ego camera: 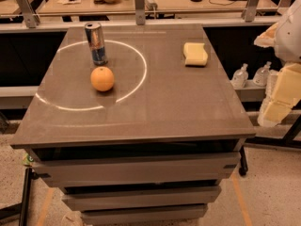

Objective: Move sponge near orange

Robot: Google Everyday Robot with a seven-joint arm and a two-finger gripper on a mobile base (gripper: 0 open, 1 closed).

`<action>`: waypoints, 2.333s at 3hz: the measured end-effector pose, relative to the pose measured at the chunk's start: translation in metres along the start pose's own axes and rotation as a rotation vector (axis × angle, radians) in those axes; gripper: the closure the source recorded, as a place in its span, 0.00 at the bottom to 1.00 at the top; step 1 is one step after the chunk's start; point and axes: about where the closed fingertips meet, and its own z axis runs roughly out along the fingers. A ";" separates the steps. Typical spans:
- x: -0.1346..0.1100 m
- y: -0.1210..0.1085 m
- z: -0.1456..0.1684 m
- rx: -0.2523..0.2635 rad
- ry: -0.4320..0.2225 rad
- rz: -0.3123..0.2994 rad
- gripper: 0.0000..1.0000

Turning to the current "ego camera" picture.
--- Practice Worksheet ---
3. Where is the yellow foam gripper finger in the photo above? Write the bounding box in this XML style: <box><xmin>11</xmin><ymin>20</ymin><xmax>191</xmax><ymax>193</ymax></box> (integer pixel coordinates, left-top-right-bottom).
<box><xmin>254</xmin><ymin>23</ymin><xmax>278</xmax><ymax>48</ymax></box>
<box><xmin>257</xmin><ymin>62</ymin><xmax>301</xmax><ymax>127</ymax></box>

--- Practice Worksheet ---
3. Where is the yellow sponge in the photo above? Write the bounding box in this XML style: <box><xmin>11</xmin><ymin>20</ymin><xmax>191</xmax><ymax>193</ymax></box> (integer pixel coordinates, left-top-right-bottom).
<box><xmin>183</xmin><ymin>42</ymin><xmax>208</xmax><ymax>66</ymax></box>

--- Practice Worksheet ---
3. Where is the white power strip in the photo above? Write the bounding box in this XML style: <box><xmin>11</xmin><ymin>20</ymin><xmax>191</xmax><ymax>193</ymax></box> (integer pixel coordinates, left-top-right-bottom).
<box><xmin>145</xmin><ymin>0</ymin><xmax>157</xmax><ymax>10</ymax></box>

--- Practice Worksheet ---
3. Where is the metal bracket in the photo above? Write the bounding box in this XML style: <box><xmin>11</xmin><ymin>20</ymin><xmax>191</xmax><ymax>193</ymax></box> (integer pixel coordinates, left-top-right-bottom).
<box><xmin>242</xmin><ymin>0</ymin><xmax>260</xmax><ymax>23</ymax></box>
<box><xmin>135</xmin><ymin>0</ymin><xmax>145</xmax><ymax>25</ymax></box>
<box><xmin>16</xmin><ymin>0</ymin><xmax>40</xmax><ymax>28</ymax></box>

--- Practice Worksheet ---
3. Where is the grey drawer cabinet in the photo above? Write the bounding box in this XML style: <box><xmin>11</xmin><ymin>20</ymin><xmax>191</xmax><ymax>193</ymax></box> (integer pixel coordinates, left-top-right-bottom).
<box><xmin>28</xmin><ymin>139</ymin><xmax>240</xmax><ymax>226</ymax></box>

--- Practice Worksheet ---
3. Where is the right clear sanitizer bottle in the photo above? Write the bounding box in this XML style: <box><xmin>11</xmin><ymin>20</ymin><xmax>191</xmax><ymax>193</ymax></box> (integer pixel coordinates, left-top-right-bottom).
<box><xmin>253</xmin><ymin>61</ymin><xmax>272</xmax><ymax>87</ymax></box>

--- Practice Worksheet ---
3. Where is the left metal bracket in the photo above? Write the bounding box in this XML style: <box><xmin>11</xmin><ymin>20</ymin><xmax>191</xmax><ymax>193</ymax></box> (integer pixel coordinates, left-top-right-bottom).
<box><xmin>16</xmin><ymin>0</ymin><xmax>40</xmax><ymax>28</ymax></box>

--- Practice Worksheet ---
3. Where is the orange fruit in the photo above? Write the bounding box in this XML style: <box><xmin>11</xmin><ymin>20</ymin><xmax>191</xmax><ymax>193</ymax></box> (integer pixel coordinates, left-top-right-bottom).
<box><xmin>90</xmin><ymin>66</ymin><xmax>115</xmax><ymax>91</ymax></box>

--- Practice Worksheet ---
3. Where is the middle metal bracket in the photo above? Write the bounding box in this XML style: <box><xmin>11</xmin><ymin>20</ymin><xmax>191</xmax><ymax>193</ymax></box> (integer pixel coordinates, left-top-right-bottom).
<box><xmin>135</xmin><ymin>0</ymin><xmax>145</xmax><ymax>25</ymax></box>

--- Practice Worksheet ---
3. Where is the left clear sanitizer bottle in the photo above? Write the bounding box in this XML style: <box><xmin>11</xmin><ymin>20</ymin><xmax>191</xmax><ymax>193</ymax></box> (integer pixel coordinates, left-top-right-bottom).
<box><xmin>231</xmin><ymin>63</ymin><xmax>248</xmax><ymax>89</ymax></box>

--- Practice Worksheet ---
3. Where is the silver blue energy drink can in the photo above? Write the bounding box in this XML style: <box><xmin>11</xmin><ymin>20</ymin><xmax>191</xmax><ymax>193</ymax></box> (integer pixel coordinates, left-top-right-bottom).
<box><xmin>85</xmin><ymin>23</ymin><xmax>107</xmax><ymax>66</ymax></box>

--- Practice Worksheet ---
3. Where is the clear sanitizer bottle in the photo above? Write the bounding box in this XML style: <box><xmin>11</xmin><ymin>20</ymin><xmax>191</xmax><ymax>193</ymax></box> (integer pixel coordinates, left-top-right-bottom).
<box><xmin>253</xmin><ymin>61</ymin><xmax>272</xmax><ymax>87</ymax></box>
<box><xmin>231</xmin><ymin>63</ymin><xmax>248</xmax><ymax>89</ymax></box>

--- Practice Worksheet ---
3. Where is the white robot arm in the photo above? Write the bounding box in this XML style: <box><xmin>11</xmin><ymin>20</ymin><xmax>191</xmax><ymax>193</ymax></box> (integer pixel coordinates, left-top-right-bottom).
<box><xmin>254</xmin><ymin>0</ymin><xmax>301</xmax><ymax>127</ymax></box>

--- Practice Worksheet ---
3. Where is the right metal bracket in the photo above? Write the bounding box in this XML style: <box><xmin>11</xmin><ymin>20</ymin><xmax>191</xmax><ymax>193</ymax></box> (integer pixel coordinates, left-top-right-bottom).
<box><xmin>242</xmin><ymin>0</ymin><xmax>260</xmax><ymax>23</ymax></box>

